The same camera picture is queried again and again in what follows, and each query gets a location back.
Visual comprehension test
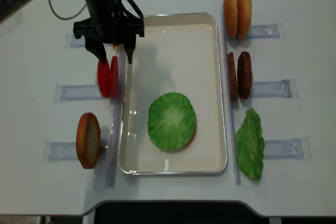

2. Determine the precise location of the red tomato slice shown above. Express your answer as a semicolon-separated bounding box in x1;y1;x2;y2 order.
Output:
109;56;118;98
97;60;110;98

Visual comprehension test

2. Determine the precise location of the clear rail strip left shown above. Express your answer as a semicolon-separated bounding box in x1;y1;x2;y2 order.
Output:
107;47;128;187

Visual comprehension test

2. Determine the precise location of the clear holder for left bun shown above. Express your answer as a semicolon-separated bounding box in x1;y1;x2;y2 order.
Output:
43;140;110;163

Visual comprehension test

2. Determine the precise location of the brown meat patty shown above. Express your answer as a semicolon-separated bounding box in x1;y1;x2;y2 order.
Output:
237;51;253;99
227;52;238;102

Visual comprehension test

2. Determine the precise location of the round lettuce leaf on tray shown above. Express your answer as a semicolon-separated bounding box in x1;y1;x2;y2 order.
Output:
147;92;196;152

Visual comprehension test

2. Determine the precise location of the clear holder for right buns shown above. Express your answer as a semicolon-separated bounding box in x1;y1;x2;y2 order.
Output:
248;23;286;39

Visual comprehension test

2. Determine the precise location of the brown meat patty left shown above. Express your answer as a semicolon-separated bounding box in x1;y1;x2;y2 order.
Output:
227;52;238;102

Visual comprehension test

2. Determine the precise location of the brown meat patty right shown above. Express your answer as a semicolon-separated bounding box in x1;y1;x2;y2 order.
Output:
237;51;253;99

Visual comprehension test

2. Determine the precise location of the clear holder for tomato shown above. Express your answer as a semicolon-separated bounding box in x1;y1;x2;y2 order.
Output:
54;84;103;102

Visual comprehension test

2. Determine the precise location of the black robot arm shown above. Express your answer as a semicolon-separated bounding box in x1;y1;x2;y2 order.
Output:
1;0;144;63

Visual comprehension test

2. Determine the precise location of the clear holder for patties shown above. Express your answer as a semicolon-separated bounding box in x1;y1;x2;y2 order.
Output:
250;79;298;98

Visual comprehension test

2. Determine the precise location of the cream metal tray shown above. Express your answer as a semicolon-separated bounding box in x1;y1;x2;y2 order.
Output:
118;13;227;175

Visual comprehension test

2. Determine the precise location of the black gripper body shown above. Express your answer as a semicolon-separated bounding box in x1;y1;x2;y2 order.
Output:
73;0;144;45

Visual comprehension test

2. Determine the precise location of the red tomato slice left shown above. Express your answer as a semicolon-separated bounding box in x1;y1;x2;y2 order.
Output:
97;60;110;98

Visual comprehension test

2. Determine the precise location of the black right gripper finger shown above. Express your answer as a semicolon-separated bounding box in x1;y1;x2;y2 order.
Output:
85;33;107;64

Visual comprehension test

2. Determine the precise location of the bun half standing left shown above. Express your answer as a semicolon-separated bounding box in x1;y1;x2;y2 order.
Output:
76;112;101;169

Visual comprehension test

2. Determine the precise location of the standing green lettuce leaf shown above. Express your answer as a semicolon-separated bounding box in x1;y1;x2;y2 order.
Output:
236;108;265;181

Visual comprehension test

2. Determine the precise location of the red tomato slice right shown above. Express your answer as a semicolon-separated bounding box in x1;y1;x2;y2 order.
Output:
109;56;118;98

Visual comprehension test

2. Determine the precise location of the bun half under lettuce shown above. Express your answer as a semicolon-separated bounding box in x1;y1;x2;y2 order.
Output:
182;123;197;148

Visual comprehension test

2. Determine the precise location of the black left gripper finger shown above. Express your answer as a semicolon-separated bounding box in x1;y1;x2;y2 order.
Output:
124;35;136;64

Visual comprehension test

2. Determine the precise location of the clear holder for lettuce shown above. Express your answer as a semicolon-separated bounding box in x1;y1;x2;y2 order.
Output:
264;137;311;160

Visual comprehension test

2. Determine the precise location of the bun half far right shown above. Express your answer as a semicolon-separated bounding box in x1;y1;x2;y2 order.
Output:
237;0;252;40

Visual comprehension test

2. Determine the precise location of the bun half far left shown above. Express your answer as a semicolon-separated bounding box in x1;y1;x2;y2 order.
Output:
223;0;238;38

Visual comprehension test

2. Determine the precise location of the grey cable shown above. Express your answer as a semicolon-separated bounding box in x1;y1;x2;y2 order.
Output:
48;0;88;21

